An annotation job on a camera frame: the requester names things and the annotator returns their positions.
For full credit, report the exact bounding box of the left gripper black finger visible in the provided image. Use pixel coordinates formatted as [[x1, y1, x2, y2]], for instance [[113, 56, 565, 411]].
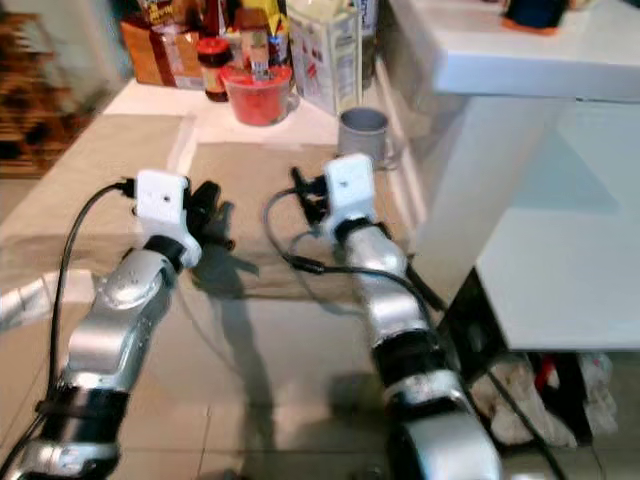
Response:
[[190, 180, 223, 233]]

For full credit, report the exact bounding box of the beige placemat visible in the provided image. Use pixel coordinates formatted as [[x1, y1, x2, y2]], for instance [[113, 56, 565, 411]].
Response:
[[180, 143, 421, 301], [0, 113, 193, 296]]

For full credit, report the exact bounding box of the grey mug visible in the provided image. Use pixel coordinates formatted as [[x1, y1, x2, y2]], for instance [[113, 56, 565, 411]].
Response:
[[337, 106, 402, 169]]

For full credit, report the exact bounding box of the red noodle cup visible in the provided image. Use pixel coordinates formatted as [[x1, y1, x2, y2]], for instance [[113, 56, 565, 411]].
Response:
[[220, 65, 302, 128]]

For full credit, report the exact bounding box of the dark jar with red lid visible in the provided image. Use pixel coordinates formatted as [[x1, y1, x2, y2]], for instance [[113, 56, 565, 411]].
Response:
[[198, 38, 234, 103]]

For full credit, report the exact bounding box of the brown coffee jar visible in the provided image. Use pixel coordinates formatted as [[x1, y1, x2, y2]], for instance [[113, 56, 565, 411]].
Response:
[[238, 10, 277, 79]]

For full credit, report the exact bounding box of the yellow packet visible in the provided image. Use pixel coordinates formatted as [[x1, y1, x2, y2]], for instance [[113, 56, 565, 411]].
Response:
[[238, 0, 291, 66]]

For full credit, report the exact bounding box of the brown cardboard box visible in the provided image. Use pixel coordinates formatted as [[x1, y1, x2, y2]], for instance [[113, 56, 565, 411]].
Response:
[[120, 14, 207, 91]]

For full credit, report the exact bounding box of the printed snack bag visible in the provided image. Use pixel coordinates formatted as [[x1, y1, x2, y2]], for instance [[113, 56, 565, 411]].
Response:
[[138, 0, 206, 29]]

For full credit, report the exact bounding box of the white roll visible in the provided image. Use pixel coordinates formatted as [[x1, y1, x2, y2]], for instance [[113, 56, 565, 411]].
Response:
[[0, 280, 58, 332]]

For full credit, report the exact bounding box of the wooden shelf rack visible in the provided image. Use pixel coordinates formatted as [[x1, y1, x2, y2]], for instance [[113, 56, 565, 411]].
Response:
[[0, 12, 66, 181]]

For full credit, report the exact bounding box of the white counter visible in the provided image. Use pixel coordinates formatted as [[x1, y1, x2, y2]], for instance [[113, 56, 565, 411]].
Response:
[[390, 0, 640, 281]]

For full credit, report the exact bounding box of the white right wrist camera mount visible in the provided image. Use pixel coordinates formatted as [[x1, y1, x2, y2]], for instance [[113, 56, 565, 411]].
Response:
[[321, 152, 377, 243]]

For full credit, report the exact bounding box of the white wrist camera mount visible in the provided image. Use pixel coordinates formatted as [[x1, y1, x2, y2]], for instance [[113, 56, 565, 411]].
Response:
[[134, 169, 204, 267], [321, 152, 377, 243]]

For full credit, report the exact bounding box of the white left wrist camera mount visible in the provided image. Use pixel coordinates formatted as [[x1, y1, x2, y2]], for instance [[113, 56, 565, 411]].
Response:
[[134, 169, 204, 267]]

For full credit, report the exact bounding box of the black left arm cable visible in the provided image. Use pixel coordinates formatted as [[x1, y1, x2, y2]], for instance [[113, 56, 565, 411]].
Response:
[[3, 180, 141, 480]]

